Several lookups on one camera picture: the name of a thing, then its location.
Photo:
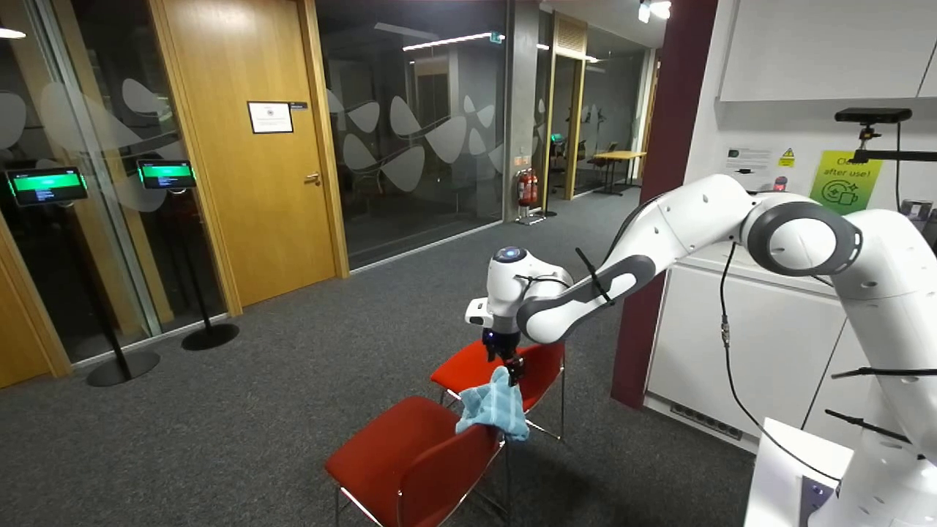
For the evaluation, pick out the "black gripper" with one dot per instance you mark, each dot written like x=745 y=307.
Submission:
x=502 y=345

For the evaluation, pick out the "light blue cloth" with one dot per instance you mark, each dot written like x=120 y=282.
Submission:
x=492 y=408

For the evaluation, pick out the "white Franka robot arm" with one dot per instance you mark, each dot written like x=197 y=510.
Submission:
x=682 y=220

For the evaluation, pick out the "red chair holding cloth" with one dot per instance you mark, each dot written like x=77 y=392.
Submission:
x=399 y=458

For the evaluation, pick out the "red fire extinguisher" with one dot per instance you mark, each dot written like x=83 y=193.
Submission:
x=527 y=188

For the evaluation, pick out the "yellow table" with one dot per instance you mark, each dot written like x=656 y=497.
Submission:
x=615 y=157

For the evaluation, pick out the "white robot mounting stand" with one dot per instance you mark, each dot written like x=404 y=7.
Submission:
x=786 y=469

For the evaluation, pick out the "wooden door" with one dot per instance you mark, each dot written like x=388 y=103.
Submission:
x=243 y=216

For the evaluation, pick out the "white label sticker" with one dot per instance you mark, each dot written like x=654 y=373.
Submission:
x=746 y=159

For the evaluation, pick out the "dark red column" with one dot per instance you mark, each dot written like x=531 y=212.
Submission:
x=673 y=97

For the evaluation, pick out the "small red device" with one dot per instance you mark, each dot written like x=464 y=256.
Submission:
x=780 y=184

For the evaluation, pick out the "yellow warning sticker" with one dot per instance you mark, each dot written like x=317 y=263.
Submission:
x=786 y=159

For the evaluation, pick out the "white door sign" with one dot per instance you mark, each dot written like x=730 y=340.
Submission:
x=271 y=118

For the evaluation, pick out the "green poster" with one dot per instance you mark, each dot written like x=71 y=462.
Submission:
x=844 y=178

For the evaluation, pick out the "ceiling spotlight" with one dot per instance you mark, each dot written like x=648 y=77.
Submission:
x=654 y=11

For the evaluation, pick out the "black kiosk stand green screen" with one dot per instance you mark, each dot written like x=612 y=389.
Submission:
x=165 y=178
x=47 y=187

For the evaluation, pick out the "black device on counter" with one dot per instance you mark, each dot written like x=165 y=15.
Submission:
x=910 y=209

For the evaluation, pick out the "frosted pattern glass wall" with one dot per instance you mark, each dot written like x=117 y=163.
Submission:
x=418 y=149

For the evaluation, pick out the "black camera on tripod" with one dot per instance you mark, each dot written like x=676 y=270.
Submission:
x=871 y=115

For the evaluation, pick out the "white wall cabinet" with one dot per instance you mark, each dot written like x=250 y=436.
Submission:
x=828 y=48

